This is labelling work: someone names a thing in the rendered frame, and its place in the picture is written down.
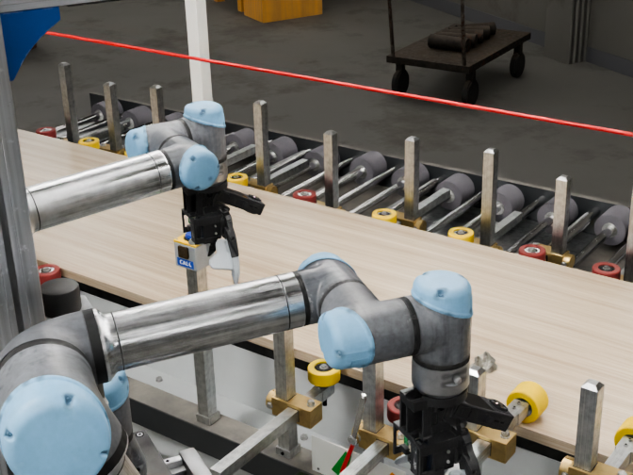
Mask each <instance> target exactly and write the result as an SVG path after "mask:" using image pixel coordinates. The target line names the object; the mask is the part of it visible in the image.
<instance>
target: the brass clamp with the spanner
mask: <svg viewBox="0 0 633 475"><path fill-rule="evenodd" d="M358 434H359V436H360V437H361V441H360V442H359V447H360V448H363V449H365V450H366V449H367V448H368V447H370V446H371V445H372V444H373V443H374V442H375V441H376V440H380V441H381V442H384V443H387V444H388V455H387V456H386V457H387V458H389V459H392V460H394V461H395V460H396V459H397V458H398V457H399V456H401V455H403V454H404V453H403V452H400V453H397V454H394V453H393V427H391V426H389V425H386V424H384V426H383V427H382V428H380V429H379V430H378V431H377V432H376V433H373V432H371V431H369V430H367V429H364V428H363V421H361V425H360V429H359V432H358Z"/></svg>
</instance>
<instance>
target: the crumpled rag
mask: <svg viewBox="0 0 633 475"><path fill-rule="evenodd" d="M472 365H475V366H479V367H482V368H484V369H486V372H488V373H492V372H493V371H495V370H497V366H498V365H497V364H496V363H495V359H494V358H493V357H492V356H491V355H490V354H489V353H488V352H484V353H483V354H482V355H477V356H476V357H475V362H474V363H473V364H471V365H470V367H471V366H472Z"/></svg>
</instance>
